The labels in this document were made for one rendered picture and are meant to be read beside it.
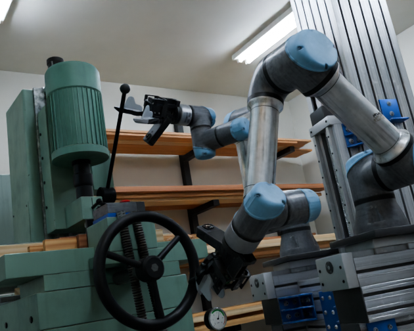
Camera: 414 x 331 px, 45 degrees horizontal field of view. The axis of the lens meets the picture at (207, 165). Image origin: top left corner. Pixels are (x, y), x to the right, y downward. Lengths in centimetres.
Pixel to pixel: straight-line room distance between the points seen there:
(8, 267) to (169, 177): 327
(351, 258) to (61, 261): 75
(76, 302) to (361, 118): 86
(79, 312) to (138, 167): 309
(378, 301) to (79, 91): 105
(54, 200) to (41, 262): 36
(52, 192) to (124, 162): 270
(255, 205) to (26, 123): 103
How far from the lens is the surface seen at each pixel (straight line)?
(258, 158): 121
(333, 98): 129
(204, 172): 469
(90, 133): 157
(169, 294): 147
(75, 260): 136
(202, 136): 172
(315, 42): 125
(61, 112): 160
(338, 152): 175
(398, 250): 147
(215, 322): 147
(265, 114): 127
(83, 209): 152
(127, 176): 429
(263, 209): 98
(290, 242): 188
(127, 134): 382
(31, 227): 172
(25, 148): 178
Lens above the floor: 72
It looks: 15 degrees up
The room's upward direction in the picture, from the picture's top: 10 degrees counter-clockwise
